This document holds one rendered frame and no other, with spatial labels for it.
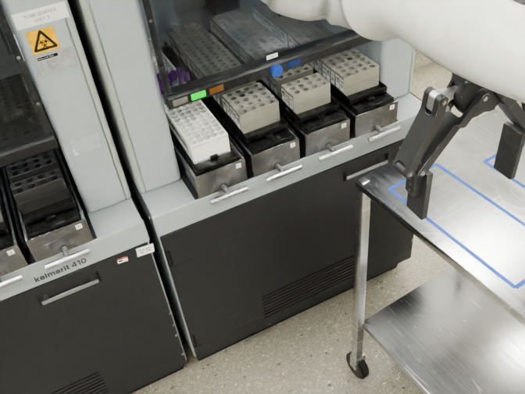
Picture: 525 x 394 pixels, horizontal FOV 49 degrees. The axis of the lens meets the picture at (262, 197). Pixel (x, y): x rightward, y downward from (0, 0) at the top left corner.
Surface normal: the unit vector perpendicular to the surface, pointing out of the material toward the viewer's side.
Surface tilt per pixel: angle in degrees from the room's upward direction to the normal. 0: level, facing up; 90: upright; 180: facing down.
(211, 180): 90
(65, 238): 90
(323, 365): 0
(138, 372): 90
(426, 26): 81
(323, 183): 90
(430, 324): 0
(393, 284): 0
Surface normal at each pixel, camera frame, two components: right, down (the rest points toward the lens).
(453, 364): -0.09, -0.73
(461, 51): -0.70, 0.43
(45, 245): 0.44, 0.58
